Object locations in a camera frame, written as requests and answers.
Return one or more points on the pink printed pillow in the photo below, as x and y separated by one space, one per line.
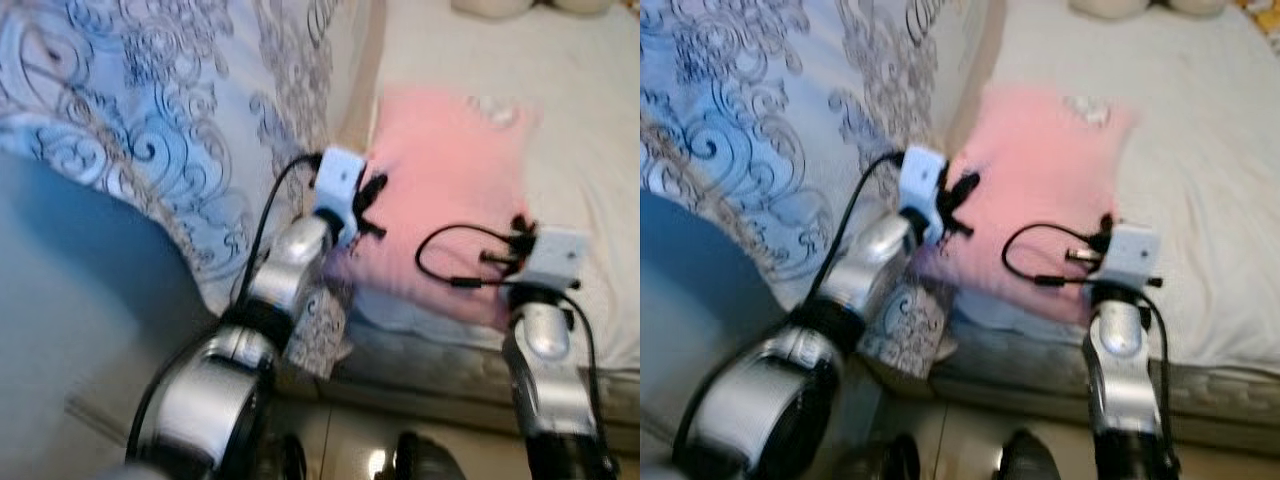
440 170
1040 170

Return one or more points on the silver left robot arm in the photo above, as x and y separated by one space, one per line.
210 390
760 400

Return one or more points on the white bed sheet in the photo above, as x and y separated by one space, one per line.
580 150
1200 150

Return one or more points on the grey quilted mattress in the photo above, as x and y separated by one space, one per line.
450 380
1230 400

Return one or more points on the grey floral print cloth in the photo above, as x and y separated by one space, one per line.
780 100
150 100

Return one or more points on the beige plush toy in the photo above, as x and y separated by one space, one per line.
490 8
1110 8

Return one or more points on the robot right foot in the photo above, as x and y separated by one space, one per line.
425 460
1030 455

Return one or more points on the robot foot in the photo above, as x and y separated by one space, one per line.
1030 455
882 460
288 458
425 460

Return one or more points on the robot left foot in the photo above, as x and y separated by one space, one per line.
882 460
288 458

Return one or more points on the yellow egg print blanket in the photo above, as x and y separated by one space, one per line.
1265 12

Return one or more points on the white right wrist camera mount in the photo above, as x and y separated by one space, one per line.
558 255
1135 252

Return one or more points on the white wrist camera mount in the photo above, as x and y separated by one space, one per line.
920 178
338 178
1135 252
558 255

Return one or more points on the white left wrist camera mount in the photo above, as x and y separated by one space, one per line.
920 178
338 178

